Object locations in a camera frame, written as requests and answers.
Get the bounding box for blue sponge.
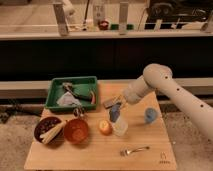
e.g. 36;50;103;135
109;104;120;122

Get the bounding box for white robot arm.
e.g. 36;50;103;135
117;63;213;141

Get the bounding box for clear plastic cup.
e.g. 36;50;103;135
112;116;128;136

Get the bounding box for blue paper cup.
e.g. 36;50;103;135
144;108;158;124

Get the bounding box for grey rectangular block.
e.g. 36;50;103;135
103;98;117;109

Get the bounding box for orange carrot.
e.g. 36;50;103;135
90;91;96;104

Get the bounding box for orange fruit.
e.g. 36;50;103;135
98;120;112;135

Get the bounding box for wooden board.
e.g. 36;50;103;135
23;80;178;171

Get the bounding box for small metal keyring object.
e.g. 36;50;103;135
73;107;85;119

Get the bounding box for silver fork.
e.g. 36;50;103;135
120;146;150;156

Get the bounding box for crumpled grey cloth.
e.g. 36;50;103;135
57;92;81;106

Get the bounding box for orange bowl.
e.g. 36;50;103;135
63;119;89;144

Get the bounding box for green plastic tray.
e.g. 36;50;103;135
45;76;98;112

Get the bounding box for green box on shelf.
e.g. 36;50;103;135
110;23;134;30

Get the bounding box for red small container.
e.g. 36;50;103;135
98;20;109;30

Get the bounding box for dark bowl with food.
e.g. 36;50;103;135
34;116;66;145

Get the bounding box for black handled tool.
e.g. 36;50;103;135
62;82;92;101

